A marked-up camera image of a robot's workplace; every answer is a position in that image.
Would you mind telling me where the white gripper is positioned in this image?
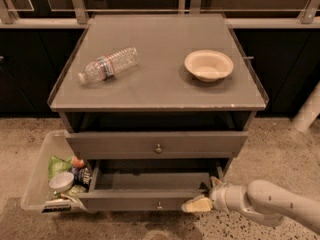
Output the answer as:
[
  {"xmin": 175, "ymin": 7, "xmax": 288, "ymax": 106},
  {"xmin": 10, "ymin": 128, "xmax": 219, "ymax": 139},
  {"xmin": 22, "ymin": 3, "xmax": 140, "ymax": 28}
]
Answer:
[{"xmin": 182, "ymin": 176, "xmax": 250, "ymax": 213}]

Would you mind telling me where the grey drawer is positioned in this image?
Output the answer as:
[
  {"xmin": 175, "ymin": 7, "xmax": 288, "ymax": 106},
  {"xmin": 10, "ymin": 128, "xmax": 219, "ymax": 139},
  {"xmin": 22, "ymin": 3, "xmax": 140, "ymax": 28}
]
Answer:
[
  {"xmin": 80, "ymin": 159, "xmax": 222, "ymax": 212},
  {"xmin": 66, "ymin": 131, "xmax": 248, "ymax": 160}
]

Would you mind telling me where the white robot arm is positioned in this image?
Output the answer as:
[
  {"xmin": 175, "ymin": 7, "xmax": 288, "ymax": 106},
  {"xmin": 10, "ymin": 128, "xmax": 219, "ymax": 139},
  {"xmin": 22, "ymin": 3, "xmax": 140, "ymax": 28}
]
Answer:
[{"xmin": 183, "ymin": 119, "xmax": 320, "ymax": 234}]

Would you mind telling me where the grey drawer cabinet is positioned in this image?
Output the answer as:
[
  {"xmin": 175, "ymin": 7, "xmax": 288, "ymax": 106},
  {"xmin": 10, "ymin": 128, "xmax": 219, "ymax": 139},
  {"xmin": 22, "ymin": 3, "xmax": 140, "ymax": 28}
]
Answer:
[{"xmin": 47, "ymin": 13, "xmax": 270, "ymax": 213}]

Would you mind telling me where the white paper bowl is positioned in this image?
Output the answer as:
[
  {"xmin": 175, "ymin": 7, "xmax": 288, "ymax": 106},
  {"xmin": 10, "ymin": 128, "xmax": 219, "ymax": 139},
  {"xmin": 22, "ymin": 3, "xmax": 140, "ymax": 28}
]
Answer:
[{"xmin": 184, "ymin": 50, "xmax": 234, "ymax": 82}]

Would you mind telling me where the dark blue snack bag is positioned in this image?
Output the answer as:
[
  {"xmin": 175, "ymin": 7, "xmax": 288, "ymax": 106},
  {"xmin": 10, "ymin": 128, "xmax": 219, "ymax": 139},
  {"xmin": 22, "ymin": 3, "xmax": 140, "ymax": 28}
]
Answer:
[{"xmin": 70, "ymin": 167, "xmax": 91, "ymax": 185}]

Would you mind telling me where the orange round fruit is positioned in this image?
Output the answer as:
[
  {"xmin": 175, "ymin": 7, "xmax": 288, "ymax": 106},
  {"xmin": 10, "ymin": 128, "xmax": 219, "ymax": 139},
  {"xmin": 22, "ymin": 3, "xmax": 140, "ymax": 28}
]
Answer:
[{"xmin": 72, "ymin": 156, "xmax": 85, "ymax": 168}]

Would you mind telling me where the green snack packet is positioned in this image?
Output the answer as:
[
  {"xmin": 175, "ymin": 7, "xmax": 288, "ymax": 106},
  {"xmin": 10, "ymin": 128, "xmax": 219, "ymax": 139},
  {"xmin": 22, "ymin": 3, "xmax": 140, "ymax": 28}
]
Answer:
[{"xmin": 65, "ymin": 185, "xmax": 87, "ymax": 198}]

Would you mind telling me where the small white bowl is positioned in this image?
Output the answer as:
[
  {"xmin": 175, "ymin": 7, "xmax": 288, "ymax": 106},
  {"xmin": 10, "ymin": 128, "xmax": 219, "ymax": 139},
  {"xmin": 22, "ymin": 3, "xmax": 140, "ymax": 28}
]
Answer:
[{"xmin": 49, "ymin": 172, "xmax": 74, "ymax": 192}]

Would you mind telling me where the green chip bag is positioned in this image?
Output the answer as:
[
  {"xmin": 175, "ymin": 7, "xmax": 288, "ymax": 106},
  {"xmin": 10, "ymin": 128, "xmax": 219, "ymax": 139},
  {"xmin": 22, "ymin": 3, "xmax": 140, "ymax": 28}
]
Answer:
[{"xmin": 48, "ymin": 156, "xmax": 73, "ymax": 180}]

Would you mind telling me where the clear plastic water bottle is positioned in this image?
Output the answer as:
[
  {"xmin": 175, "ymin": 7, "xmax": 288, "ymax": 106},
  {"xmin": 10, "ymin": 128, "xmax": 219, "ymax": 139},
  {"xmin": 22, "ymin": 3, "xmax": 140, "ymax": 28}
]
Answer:
[{"xmin": 78, "ymin": 47, "xmax": 138, "ymax": 85}]

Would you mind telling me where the clear plastic bin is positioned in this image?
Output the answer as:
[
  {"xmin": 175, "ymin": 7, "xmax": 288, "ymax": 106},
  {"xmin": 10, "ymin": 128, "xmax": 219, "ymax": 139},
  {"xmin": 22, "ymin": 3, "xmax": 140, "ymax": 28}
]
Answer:
[{"xmin": 21, "ymin": 130, "xmax": 86, "ymax": 213}]

